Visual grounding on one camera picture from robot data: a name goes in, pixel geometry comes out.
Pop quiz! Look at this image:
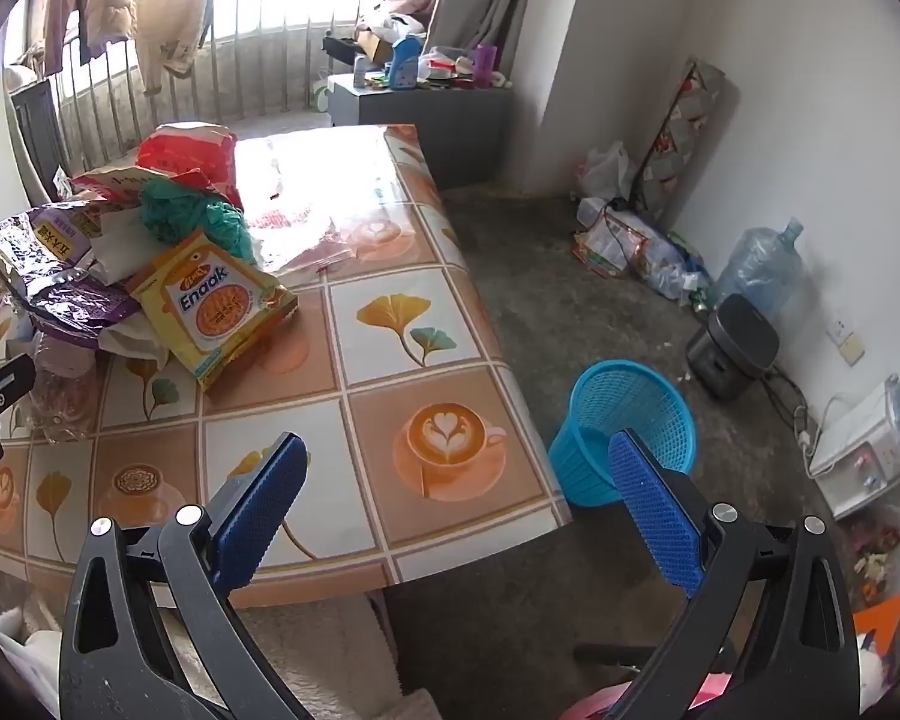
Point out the purple snack bag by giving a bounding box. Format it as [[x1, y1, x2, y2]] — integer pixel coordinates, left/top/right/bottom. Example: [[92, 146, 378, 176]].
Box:
[[0, 197, 139, 349]]

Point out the yellow Enaak snack packet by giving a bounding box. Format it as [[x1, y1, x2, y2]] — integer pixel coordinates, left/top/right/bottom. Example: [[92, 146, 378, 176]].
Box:
[[128, 229, 297, 390]]

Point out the red white paper bag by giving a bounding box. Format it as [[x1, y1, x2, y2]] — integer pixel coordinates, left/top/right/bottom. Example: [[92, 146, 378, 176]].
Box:
[[71, 122, 244, 210]]

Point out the floor trash pile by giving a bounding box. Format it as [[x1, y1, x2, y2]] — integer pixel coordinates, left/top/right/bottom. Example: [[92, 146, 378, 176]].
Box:
[[572, 197, 712, 310]]

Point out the blue plastic mesh wastebasket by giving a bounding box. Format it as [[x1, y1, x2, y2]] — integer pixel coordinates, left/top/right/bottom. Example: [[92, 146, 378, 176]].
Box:
[[547, 358, 699, 508]]

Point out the patterned tablecloth table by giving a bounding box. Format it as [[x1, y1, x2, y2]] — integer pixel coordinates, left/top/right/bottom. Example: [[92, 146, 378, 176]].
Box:
[[0, 125, 571, 608]]

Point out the black rice cooker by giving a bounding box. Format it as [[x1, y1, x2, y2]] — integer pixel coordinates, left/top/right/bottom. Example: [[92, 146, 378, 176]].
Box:
[[686, 294, 781, 401]]

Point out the white water dispenser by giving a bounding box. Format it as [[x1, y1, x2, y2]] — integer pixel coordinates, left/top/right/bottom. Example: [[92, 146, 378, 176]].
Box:
[[809, 376, 900, 520]]

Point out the orange box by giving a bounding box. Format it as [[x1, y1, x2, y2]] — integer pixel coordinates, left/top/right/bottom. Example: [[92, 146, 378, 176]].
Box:
[[854, 593, 900, 686]]

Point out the green plastic bag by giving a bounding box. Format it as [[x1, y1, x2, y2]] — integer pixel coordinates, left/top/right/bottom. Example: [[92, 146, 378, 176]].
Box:
[[137, 177, 256, 263]]

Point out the empty blue water jug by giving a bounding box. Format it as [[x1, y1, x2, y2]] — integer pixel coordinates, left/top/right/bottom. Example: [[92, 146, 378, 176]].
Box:
[[712, 218, 805, 322]]

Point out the white plastic bag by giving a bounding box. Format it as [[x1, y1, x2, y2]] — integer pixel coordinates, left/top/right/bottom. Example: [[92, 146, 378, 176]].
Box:
[[578, 142, 637, 200]]

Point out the grey cabinet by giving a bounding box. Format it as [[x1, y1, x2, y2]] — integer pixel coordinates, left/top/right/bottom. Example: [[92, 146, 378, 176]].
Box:
[[328, 73, 514, 188]]

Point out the folded patterned mat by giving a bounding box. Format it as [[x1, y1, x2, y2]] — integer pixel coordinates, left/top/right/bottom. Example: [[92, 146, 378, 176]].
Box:
[[631, 57, 725, 223]]

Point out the blue detergent bottle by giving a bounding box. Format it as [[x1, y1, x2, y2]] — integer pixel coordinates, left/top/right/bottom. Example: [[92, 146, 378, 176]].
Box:
[[386, 34, 422, 91]]

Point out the purple cup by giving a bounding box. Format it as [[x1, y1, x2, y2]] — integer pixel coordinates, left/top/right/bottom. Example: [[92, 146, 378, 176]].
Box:
[[471, 44, 497, 89]]

